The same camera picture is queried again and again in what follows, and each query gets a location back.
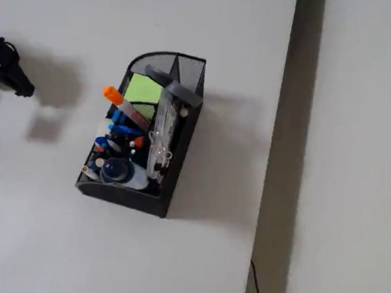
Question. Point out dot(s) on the orange capped white marker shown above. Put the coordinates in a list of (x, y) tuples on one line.
[(125, 106)]

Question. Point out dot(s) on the green sticky note pad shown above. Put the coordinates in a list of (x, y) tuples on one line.
[(142, 86)]

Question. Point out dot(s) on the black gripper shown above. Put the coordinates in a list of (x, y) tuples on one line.
[(13, 70)]

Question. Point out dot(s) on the red capped pen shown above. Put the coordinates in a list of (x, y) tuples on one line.
[(139, 141)]

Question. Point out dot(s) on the blue pen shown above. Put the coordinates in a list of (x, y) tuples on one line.
[(124, 129)]

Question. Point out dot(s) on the gray stapler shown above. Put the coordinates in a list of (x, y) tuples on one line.
[(178, 89)]

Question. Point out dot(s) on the black mesh desk organizer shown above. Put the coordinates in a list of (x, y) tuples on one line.
[(125, 198)]

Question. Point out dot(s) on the blue binder clips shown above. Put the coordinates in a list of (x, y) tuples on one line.
[(117, 116)]

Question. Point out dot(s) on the blue capped bottle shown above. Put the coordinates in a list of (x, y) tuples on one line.
[(116, 170)]

